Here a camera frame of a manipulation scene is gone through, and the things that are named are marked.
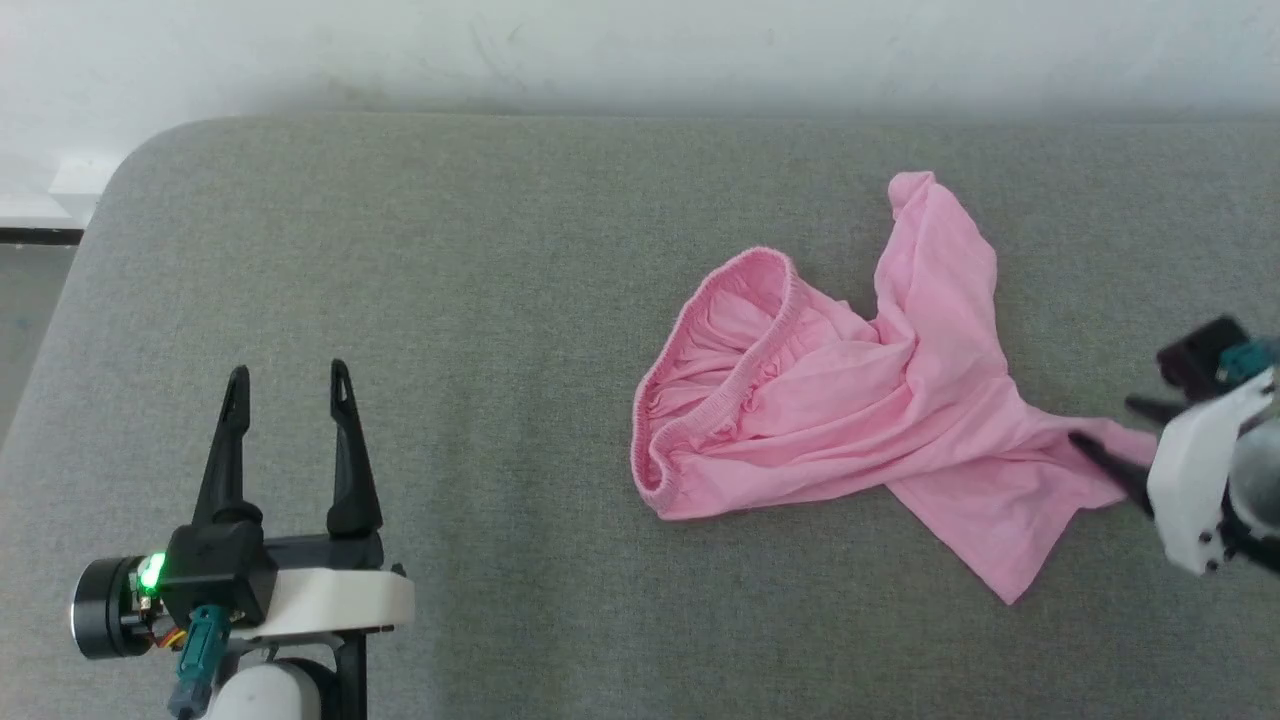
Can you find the white skirting board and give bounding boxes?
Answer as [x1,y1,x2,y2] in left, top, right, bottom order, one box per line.
[0,153,127,229]

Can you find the left camera cable teal plug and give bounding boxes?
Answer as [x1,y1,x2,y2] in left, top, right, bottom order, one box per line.
[168,603,234,720]

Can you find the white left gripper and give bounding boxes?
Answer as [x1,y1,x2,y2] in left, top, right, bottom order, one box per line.
[191,359,417,642]

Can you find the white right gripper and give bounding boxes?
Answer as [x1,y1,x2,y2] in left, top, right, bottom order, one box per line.
[1067,367,1277,577]

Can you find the camera cable teal plug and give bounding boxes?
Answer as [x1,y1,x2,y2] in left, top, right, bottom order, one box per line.
[168,603,234,720]
[1218,338,1280,387]

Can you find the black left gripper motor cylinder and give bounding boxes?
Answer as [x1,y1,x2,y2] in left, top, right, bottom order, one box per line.
[71,555,167,661]

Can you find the right camera cable teal plug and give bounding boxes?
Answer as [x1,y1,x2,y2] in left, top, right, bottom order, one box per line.
[1218,338,1280,387]

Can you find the pink cotton shorts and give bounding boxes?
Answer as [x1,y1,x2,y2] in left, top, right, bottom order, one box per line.
[630,170,1161,607]

